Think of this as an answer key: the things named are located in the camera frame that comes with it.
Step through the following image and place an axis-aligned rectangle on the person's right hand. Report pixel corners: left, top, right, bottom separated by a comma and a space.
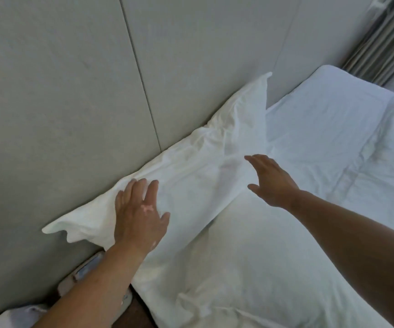
244, 154, 302, 211

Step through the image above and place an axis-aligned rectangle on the person's left hand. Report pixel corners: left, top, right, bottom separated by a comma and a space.
114, 178, 171, 256

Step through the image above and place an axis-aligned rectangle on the person's right forearm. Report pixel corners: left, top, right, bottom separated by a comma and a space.
287, 190, 394, 328

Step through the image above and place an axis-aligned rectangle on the person's left forearm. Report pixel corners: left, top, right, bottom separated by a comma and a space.
32, 241, 150, 328

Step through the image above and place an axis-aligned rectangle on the white pillow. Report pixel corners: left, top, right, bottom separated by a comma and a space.
131, 190, 394, 328
42, 72, 273, 253

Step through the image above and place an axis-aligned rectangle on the white bedside device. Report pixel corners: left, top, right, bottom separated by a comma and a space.
58, 251, 133, 309

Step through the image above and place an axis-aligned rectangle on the white duvet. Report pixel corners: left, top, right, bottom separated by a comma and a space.
330, 93, 394, 233

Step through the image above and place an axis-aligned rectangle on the white cloth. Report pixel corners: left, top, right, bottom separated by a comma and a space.
0, 303, 51, 328

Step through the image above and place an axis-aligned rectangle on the grey striped curtain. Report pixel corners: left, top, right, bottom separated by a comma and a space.
341, 0, 394, 88

